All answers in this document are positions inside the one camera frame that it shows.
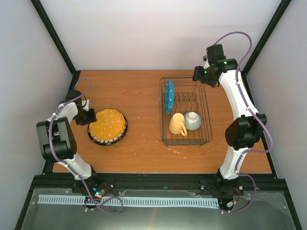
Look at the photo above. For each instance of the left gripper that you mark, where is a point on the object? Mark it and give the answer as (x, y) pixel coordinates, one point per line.
(92, 118)

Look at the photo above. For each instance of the light blue slotted cable duct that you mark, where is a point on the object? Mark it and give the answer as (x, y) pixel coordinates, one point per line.
(131, 201)

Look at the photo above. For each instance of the dark patterned plate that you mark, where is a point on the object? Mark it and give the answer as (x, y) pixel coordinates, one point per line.
(122, 135)

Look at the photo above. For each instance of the teal dotted plate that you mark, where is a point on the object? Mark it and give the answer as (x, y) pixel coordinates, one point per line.
(169, 96)

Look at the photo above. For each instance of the metal front plate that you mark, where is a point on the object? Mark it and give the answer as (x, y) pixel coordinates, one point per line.
(260, 211)

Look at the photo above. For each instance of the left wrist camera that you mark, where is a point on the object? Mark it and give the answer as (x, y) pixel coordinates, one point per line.
(86, 104)

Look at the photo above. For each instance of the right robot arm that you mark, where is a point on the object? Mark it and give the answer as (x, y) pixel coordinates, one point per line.
(248, 124)

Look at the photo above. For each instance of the black right frame post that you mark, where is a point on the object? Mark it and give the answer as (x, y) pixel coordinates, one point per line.
(279, 12)

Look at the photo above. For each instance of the orange dotted plate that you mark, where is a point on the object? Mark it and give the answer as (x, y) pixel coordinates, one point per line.
(109, 125)

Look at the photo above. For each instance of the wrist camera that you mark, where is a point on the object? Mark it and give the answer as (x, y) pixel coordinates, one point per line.
(86, 104)
(206, 64)

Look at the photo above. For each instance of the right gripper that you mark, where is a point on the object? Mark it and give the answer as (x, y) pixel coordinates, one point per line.
(197, 75)

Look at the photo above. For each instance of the black left frame post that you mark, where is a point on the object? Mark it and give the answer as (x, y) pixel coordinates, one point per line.
(38, 6)

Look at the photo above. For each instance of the dark wire dish rack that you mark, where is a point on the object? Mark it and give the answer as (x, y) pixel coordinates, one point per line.
(189, 96)

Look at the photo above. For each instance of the pale green ceramic bowl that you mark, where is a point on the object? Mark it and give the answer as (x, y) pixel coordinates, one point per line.
(192, 120)

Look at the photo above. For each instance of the black front rail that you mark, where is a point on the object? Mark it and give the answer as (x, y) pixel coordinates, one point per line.
(201, 184)

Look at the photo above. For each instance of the yellow ceramic mug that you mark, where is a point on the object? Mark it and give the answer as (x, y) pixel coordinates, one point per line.
(177, 124)

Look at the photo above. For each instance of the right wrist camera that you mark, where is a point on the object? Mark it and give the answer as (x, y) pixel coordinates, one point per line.
(206, 64)

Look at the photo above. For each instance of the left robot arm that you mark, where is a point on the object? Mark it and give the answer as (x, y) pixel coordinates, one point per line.
(56, 140)

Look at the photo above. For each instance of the black frame post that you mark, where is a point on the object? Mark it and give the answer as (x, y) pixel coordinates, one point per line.
(279, 12)
(38, 6)

